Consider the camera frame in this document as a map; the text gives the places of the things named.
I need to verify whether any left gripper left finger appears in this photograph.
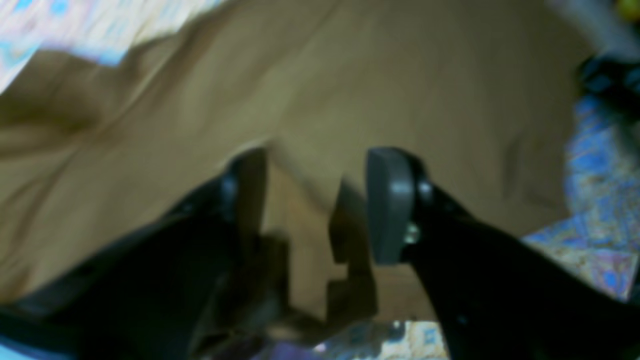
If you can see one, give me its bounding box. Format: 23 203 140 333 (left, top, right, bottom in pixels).
1 148 286 360

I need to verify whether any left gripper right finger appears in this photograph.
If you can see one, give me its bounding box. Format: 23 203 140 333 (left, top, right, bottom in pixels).
366 146 640 360

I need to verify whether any brown t-shirt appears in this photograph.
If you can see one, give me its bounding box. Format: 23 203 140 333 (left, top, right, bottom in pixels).
0 0 590 319

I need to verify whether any patterned tablecloth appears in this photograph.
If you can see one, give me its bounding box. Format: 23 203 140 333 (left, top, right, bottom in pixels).
1 0 639 360

